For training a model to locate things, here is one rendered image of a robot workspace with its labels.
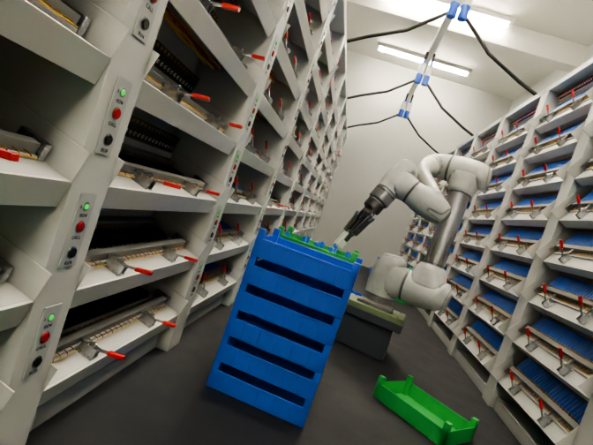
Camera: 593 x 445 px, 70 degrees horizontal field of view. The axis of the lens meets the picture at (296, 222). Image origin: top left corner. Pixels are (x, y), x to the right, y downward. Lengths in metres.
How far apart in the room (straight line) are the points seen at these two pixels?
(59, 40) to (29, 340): 0.44
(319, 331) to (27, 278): 0.74
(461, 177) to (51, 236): 1.81
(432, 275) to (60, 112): 1.72
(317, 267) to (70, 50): 0.79
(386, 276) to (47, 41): 1.79
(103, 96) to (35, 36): 0.14
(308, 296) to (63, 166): 0.72
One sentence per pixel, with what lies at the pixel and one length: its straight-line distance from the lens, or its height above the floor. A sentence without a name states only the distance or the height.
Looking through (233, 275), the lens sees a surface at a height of 0.15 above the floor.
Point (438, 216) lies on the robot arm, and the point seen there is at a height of 0.70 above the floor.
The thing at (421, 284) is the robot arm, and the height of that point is 0.41.
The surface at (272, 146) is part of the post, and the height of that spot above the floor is 0.79.
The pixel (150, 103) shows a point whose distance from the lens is 0.84.
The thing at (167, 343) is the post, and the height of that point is 0.03.
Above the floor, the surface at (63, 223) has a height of 0.44.
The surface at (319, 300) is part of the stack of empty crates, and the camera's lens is 1.19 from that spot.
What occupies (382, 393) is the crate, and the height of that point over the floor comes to 0.03.
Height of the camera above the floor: 0.59
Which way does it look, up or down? 3 degrees down
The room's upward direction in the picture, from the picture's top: 19 degrees clockwise
